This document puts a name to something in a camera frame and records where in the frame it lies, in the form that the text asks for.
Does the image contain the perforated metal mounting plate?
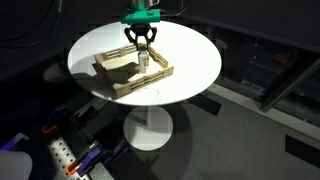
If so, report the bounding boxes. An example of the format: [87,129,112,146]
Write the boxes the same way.
[46,135,91,180]

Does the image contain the white pill bottle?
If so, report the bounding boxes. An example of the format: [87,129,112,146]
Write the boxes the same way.
[137,50,150,74]

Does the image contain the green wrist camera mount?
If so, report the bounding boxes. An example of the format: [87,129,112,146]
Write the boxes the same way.
[120,9,162,25]

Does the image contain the dark diagonal metal bar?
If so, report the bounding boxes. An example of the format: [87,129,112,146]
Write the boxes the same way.
[259,58,320,113]

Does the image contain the wooden slatted tray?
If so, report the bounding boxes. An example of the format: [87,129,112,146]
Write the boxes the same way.
[94,41,175,98]

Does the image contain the purple clamp handle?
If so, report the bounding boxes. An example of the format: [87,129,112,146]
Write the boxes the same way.
[0,132,30,152]

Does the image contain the black cable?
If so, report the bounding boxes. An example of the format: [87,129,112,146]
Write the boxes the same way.
[160,0,187,18]

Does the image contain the grey rounded dome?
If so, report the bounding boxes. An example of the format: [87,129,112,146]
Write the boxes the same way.
[0,150,33,180]

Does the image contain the purple orange bar clamp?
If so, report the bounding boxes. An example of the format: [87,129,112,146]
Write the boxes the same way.
[65,141,105,177]

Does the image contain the white table pedestal base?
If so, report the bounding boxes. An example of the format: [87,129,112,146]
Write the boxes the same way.
[123,105,174,152]

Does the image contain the grey round floor disc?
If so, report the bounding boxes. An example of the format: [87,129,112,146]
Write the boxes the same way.
[43,63,73,84]

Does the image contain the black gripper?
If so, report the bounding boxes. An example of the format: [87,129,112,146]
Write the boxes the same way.
[124,22,158,51]

